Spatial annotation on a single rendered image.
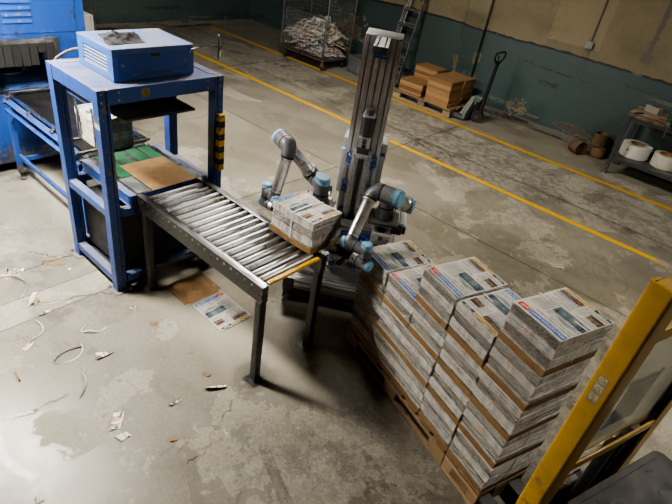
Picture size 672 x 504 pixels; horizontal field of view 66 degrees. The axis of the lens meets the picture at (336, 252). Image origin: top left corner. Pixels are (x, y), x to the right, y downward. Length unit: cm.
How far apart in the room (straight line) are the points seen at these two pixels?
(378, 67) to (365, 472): 254
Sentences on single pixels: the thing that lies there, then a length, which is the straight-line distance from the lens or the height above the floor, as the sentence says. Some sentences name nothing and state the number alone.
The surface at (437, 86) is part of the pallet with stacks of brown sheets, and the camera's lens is 932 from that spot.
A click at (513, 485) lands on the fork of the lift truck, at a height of 7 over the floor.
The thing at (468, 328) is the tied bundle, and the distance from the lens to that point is 280.
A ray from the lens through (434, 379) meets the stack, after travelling 315.
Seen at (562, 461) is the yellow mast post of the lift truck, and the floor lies 99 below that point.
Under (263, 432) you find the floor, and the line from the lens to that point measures 333.
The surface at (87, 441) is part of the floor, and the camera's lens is 338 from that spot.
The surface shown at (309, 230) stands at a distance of 325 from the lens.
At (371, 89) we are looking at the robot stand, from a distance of 368.
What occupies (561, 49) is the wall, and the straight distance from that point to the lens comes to 956.
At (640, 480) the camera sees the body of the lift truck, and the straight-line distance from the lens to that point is 281.
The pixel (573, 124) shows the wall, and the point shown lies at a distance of 958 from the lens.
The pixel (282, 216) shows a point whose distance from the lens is 339.
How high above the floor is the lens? 267
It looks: 33 degrees down
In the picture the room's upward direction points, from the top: 10 degrees clockwise
